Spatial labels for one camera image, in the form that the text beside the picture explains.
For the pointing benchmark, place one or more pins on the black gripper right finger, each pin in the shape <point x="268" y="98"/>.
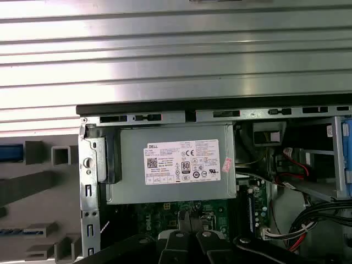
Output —
<point x="209" y="247"/>

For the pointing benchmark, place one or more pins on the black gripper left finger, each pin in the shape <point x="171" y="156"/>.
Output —
<point x="176" y="247"/>

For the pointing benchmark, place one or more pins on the CPU socket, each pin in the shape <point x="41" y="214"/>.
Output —
<point x="217" y="215"/>

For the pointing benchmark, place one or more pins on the green motherboard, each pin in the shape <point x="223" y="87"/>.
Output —
<point x="154" y="217"/>

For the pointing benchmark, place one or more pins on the black RAM slot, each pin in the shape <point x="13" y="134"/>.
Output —
<point x="242" y="214"/>

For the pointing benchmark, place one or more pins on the blue RAM stick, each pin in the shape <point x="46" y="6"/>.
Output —
<point x="22" y="231"/>
<point x="250" y="214"/>

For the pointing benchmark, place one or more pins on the grey power supply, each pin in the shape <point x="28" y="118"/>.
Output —
<point x="170" y="189"/>

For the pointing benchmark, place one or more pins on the metal drive cage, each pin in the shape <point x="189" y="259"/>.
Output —
<point x="316" y="189"/>

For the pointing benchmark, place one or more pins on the grey parts rack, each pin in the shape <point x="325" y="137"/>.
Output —
<point x="66" y="192"/>

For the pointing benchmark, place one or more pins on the black PC case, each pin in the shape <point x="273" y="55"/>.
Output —
<point x="132" y="106"/>

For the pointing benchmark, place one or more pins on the blue drive latch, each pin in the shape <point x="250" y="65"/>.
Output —
<point x="347" y="154"/>

